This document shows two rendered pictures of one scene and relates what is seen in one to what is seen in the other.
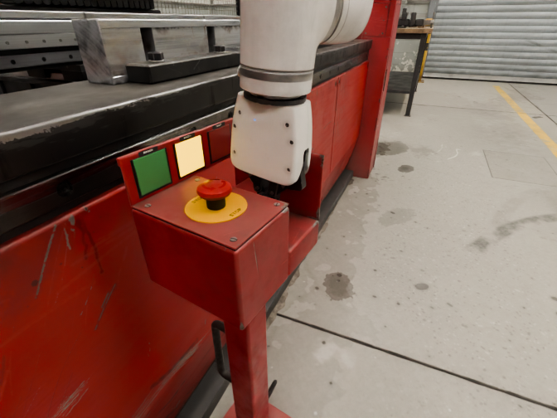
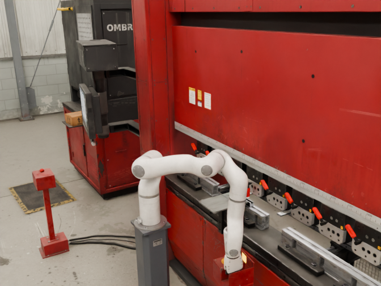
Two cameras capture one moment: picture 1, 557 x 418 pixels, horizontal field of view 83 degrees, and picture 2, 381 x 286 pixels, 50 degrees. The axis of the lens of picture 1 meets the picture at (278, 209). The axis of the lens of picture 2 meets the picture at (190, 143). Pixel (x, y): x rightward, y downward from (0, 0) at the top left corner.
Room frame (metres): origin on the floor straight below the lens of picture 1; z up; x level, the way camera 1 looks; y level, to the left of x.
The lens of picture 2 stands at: (1.34, -1.69, 2.19)
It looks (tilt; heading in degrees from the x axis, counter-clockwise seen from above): 18 degrees down; 126
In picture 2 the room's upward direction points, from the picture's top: 1 degrees counter-clockwise
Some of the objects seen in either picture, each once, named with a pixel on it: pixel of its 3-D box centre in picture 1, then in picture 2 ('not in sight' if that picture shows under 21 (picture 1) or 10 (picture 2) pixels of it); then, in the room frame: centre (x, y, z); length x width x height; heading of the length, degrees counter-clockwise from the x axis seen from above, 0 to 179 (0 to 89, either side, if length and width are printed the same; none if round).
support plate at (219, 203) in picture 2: not in sight; (223, 202); (0.12, 0.34, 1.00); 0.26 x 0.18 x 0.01; 66
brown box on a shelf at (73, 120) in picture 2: not in sight; (76, 117); (-2.25, 1.12, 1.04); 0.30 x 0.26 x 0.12; 157
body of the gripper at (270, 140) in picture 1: (273, 131); (233, 261); (0.40, 0.01, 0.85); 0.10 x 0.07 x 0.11; 58
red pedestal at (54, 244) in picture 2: not in sight; (48, 211); (-1.72, 0.27, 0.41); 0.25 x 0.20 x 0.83; 66
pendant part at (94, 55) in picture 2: not in sight; (100, 95); (-1.17, 0.54, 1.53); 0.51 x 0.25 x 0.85; 146
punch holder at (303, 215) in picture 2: not in sight; (307, 205); (0.71, 0.24, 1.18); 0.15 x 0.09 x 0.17; 156
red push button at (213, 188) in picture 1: (215, 197); not in sight; (0.32, 0.07, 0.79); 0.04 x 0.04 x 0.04
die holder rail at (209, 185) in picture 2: not in sight; (198, 178); (-0.32, 0.71, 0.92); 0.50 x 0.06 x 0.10; 156
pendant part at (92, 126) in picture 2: not in sight; (90, 109); (-1.18, 0.44, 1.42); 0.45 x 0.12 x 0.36; 146
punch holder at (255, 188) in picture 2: not in sight; (258, 180); (0.34, 0.40, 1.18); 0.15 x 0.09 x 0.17; 156
